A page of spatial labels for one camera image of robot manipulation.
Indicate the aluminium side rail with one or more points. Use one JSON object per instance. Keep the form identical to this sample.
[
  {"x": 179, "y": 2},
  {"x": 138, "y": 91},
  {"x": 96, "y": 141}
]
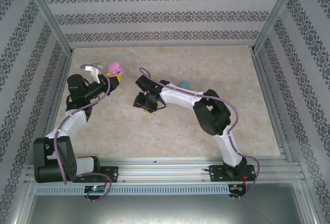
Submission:
[
  {"x": 66, "y": 67},
  {"x": 266, "y": 92}
]

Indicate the pink earbud charging case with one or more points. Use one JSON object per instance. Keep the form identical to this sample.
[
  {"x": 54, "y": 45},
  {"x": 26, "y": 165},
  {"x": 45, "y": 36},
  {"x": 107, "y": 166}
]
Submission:
[{"x": 114, "y": 67}]

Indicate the aluminium frame post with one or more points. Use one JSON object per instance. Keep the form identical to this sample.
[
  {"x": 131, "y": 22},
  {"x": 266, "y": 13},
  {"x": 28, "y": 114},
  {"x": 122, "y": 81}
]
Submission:
[
  {"x": 275, "y": 15},
  {"x": 49, "y": 15}
]

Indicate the blue earbud charging case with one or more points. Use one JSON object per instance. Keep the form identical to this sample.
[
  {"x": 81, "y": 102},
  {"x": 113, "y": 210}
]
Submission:
[{"x": 185, "y": 83}]

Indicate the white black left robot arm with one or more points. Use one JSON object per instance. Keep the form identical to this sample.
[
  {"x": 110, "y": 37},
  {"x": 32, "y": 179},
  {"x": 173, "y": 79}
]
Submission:
[{"x": 72, "y": 123}]

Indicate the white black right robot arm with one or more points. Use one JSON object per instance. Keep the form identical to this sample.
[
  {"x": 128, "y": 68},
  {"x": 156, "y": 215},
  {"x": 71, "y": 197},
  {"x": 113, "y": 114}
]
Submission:
[{"x": 180, "y": 96}]

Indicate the aluminium extrusion base beam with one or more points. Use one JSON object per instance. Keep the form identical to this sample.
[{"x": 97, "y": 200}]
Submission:
[{"x": 162, "y": 172}]

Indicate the small green circuit board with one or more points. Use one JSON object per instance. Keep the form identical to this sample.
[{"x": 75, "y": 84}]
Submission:
[
  {"x": 94, "y": 188},
  {"x": 237, "y": 187}
]

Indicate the grey metal panel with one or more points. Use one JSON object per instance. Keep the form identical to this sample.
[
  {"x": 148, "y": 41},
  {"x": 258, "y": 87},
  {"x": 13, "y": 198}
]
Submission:
[{"x": 165, "y": 211}]

